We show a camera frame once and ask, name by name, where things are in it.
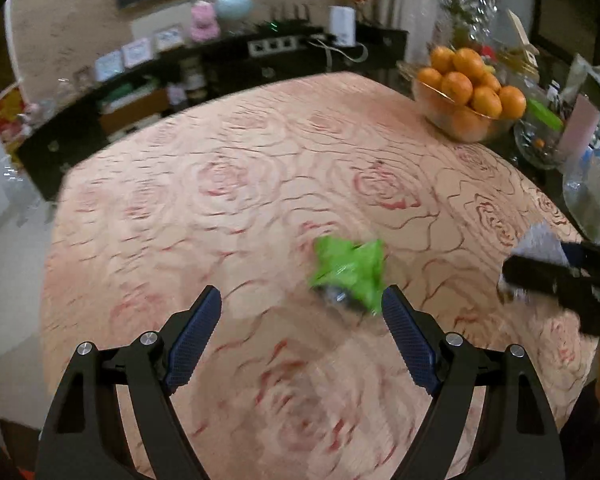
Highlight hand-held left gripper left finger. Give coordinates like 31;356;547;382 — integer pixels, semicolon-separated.
36;285;223;480

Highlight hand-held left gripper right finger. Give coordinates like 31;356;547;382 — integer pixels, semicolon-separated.
381;285;567;480

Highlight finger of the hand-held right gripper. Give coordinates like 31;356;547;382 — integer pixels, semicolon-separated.
501;255;588;306
560;240;600;273

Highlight white tissue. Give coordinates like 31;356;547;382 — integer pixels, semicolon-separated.
497;220;573;306

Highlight green wrapper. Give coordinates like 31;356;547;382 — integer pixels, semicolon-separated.
307;236;387;317

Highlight small clear glass bowl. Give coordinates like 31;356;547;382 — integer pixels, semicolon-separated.
512;110;568;168

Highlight pink box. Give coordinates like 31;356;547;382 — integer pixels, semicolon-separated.
555;92;600;161

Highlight green packet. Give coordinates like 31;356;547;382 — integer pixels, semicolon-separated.
526;97;565;130

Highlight glass fruit bowl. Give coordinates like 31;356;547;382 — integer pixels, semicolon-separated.
411;77;521;143

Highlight bowl of oranges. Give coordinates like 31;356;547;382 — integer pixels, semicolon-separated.
415;45;528;141

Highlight small wooden stand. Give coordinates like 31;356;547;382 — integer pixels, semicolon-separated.
507;7;541;68

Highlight wooden drawer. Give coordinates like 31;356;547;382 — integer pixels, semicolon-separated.
100;92;166;136

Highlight black television cabinet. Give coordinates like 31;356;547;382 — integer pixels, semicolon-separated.
17;25;411;201

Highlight large clear water bottle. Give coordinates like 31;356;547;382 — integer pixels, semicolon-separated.
0;150;46;211

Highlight green tray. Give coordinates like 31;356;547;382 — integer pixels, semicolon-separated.
100;80;161;111

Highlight metal tin cans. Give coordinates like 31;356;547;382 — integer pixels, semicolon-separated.
182;57;203;91

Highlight artificial flowers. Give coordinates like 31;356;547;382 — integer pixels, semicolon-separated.
430;0;511;48

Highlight red floral banner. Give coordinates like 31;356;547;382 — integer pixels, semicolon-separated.
0;85;36;156

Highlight grey power strip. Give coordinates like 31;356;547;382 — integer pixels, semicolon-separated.
247;36;301;56

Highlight white upright device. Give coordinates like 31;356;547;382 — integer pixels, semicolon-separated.
329;6;357;47

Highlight pink plush toy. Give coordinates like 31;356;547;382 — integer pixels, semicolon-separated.
189;1;220;42

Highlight black router with antennas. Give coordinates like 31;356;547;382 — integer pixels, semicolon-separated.
265;2;313;31

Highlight light blue globe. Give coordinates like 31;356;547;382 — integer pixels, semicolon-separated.
214;0;255;21

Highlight white cable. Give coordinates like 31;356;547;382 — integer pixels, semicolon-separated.
307;37;371;68

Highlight blue picture frame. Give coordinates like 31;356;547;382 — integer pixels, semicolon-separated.
94;51;126;81

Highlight white picture frame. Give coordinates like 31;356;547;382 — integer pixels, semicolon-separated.
122;39;153;68

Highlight picture frame with figures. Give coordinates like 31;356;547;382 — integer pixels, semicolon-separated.
152;24;186;52

